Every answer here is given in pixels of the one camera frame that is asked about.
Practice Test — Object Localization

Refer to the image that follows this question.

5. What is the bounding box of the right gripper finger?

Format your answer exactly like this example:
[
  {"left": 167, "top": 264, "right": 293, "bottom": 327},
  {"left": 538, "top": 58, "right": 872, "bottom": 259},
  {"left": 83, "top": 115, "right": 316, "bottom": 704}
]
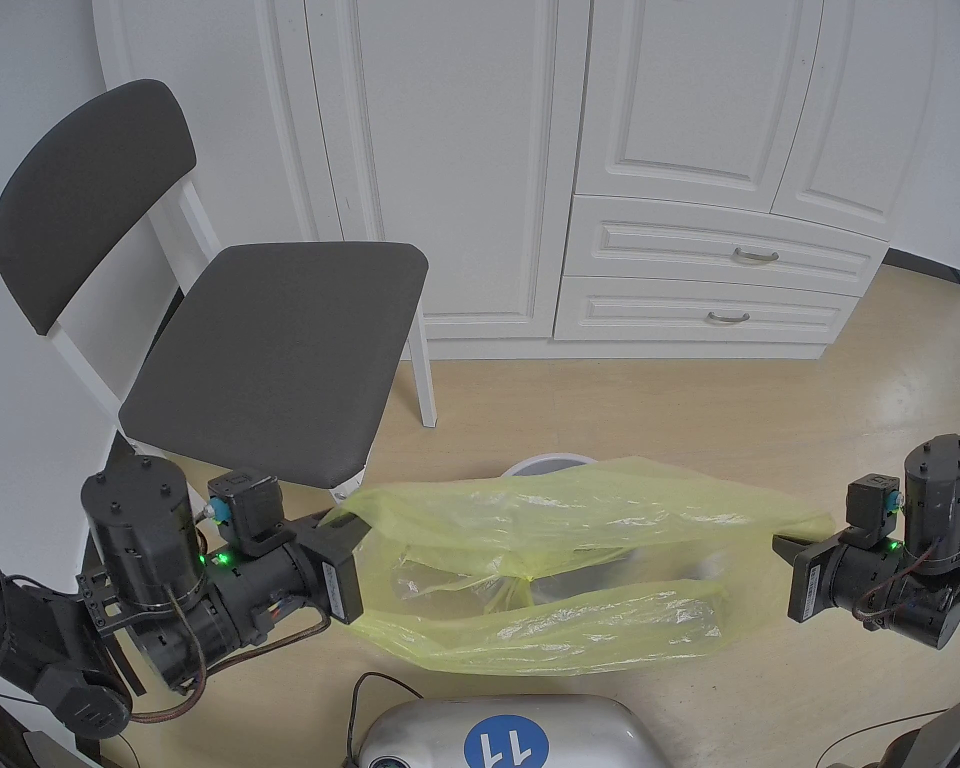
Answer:
[{"left": 771, "top": 529, "right": 835, "bottom": 562}]

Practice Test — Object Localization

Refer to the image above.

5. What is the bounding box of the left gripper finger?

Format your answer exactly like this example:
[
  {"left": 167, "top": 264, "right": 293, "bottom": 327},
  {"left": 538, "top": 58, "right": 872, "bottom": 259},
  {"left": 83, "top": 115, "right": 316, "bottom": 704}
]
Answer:
[{"left": 318, "top": 510, "right": 374, "bottom": 554}]

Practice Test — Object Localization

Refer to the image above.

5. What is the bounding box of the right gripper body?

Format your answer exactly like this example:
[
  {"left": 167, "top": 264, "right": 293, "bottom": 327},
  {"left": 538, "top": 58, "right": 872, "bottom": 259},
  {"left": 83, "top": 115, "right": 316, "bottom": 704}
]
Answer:
[{"left": 786, "top": 536, "right": 913, "bottom": 624}]

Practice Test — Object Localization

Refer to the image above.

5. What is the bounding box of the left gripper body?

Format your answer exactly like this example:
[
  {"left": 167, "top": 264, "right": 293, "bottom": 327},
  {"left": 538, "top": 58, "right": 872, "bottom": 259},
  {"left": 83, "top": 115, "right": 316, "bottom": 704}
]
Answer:
[{"left": 206, "top": 517, "right": 366, "bottom": 652}]

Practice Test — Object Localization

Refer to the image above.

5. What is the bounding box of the yellow plastic bag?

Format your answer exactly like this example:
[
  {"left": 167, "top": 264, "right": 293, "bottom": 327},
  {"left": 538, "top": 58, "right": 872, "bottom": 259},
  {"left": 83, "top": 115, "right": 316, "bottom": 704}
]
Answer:
[{"left": 330, "top": 453, "right": 838, "bottom": 678}]

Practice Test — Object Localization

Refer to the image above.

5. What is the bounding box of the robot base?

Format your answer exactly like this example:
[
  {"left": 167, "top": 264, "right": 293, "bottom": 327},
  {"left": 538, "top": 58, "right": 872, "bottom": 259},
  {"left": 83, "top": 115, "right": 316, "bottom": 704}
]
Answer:
[{"left": 360, "top": 693, "right": 673, "bottom": 768}]

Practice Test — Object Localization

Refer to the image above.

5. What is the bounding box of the grey trash bin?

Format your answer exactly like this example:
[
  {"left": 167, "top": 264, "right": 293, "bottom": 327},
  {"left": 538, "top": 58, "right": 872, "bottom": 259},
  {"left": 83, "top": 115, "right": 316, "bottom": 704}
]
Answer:
[{"left": 483, "top": 452, "right": 646, "bottom": 609}]

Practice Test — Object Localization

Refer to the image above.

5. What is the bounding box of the dark grey white chair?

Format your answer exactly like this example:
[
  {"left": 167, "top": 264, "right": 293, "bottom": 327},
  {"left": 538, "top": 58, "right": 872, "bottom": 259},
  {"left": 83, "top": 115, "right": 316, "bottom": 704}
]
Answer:
[{"left": 0, "top": 78, "right": 438, "bottom": 505}]

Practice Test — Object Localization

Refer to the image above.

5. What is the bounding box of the white wardrobe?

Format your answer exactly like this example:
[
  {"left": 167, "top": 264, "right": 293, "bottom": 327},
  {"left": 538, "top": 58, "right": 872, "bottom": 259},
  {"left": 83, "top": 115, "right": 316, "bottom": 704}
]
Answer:
[{"left": 90, "top": 0, "right": 943, "bottom": 363}]

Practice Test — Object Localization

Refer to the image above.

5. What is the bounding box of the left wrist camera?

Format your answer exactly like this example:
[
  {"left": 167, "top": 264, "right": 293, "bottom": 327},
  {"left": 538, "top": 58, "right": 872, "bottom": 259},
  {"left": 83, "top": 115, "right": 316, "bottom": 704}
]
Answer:
[{"left": 206, "top": 471, "right": 298, "bottom": 561}]

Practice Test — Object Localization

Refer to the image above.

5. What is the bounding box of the black cable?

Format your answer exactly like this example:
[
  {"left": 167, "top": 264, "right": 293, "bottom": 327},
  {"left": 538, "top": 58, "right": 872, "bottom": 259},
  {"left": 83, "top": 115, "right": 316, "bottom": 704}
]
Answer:
[
  {"left": 345, "top": 671, "right": 430, "bottom": 760},
  {"left": 823, "top": 708, "right": 950, "bottom": 768}
]

